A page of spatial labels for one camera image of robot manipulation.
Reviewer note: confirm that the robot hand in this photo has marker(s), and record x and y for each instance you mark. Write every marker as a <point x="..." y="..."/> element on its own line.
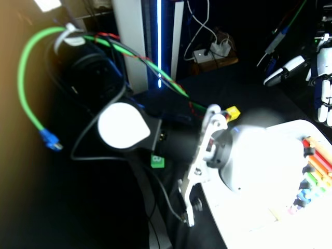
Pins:
<point x="325" y="59"/>
<point x="259" y="155"/>

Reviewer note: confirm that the rainbow wooden hand piano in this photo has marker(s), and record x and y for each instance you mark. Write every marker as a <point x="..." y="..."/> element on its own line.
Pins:
<point x="321" y="160"/>

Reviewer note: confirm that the white plastic lid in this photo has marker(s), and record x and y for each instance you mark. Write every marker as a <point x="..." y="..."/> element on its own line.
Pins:
<point x="246" y="220"/>

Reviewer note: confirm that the yellow wooden block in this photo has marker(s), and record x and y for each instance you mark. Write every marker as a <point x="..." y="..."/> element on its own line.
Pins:
<point x="234" y="112"/>

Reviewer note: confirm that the black table cloth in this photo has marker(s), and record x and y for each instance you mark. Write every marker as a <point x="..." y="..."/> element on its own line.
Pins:
<point x="246" y="90"/>

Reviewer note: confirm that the brown wooden board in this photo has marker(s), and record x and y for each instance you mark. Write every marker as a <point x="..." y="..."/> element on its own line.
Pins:
<point x="225" y="62"/>

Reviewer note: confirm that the green square label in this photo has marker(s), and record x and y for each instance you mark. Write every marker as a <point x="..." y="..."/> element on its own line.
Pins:
<point x="157" y="161"/>

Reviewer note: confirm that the white power strip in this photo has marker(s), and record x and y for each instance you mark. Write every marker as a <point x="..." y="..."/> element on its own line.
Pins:
<point x="221" y="48"/>

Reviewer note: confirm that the white adapter box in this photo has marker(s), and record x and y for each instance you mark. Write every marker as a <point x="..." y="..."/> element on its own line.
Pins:
<point x="203" y="56"/>

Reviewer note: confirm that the blue light strip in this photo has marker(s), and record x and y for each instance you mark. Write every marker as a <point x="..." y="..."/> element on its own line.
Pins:
<point x="159" y="39"/>

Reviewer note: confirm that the white column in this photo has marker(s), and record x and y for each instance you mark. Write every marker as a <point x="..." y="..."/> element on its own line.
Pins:
<point x="129" y="39"/>

